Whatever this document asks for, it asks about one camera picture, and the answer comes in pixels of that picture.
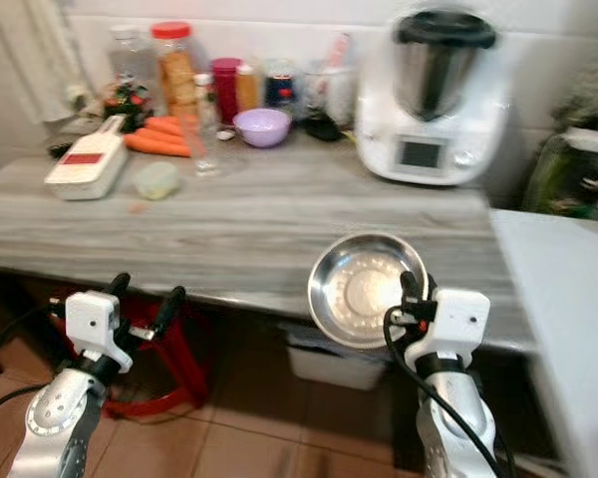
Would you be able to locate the round stainless steel bowl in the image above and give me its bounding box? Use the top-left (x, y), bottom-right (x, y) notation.
top-left (306, 232), bottom-right (431, 350)

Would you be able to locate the red plastic stool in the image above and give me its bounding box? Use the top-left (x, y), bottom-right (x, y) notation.
top-left (48, 287), bottom-right (202, 420)

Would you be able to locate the white plastic bin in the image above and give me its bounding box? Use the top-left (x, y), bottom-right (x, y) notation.
top-left (282, 323), bottom-right (392, 392)

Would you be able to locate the pale green vegetable piece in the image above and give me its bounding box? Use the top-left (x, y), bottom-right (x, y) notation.
top-left (134, 160), bottom-right (181, 202)

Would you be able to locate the white grater red label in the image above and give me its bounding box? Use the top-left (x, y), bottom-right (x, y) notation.
top-left (43, 116), bottom-right (132, 203)

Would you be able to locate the orange carrot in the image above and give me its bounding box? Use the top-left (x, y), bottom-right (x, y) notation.
top-left (122, 133), bottom-right (193, 159)
top-left (144, 116), bottom-right (192, 137)
top-left (136, 125), bottom-right (193, 148)

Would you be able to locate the white countertop unit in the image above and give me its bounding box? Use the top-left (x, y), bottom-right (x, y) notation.
top-left (487, 208), bottom-right (598, 478)

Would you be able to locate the tall clear drinking glass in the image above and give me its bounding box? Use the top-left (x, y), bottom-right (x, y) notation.
top-left (190, 98), bottom-right (226, 179)

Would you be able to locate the white steel food processor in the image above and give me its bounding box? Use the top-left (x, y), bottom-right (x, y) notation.
top-left (353, 5), bottom-right (516, 188)

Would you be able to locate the dark green red vegetable pack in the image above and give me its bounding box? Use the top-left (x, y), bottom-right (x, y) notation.
top-left (102, 81), bottom-right (153, 131)

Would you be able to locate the small black object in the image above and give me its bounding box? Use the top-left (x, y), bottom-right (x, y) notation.
top-left (303, 114), bottom-right (344, 143)

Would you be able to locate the green bag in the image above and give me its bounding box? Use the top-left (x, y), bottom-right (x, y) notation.
top-left (522, 125), bottom-right (598, 224)

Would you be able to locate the purple plastic bowl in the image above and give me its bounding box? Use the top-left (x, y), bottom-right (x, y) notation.
top-left (233, 108), bottom-right (294, 150)

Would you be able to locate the white utensil holder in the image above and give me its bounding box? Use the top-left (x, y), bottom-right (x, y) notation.
top-left (302, 34), bottom-right (361, 126)

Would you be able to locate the clear jar red lid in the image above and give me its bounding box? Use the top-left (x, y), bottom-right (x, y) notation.
top-left (150, 21), bottom-right (201, 121)

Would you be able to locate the dark red canister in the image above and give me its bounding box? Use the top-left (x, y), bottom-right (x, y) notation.
top-left (208, 57), bottom-right (244, 126)

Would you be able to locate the clear plastic bottle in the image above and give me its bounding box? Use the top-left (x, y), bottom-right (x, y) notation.
top-left (107, 26), bottom-right (155, 103)

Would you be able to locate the small orange spice bottle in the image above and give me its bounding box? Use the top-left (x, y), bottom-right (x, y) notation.
top-left (235, 62), bottom-right (261, 114)

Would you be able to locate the dark blue jar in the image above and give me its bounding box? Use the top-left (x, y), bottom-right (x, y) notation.
top-left (261, 60), bottom-right (299, 112)

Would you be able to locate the white hanging towel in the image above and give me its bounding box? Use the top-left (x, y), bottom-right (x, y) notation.
top-left (0, 0), bottom-right (78, 126)

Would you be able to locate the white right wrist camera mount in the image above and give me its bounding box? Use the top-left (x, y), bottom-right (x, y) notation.
top-left (402, 288), bottom-right (491, 371)

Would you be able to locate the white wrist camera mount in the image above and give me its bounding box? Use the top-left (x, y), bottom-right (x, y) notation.
top-left (64, 290), bottom-right (134, 376)
top-left (402, 288), bottom-right (491, 371)

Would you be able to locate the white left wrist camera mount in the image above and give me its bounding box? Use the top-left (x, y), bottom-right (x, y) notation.
top-left (64, 290), bottom-right (134, 376)

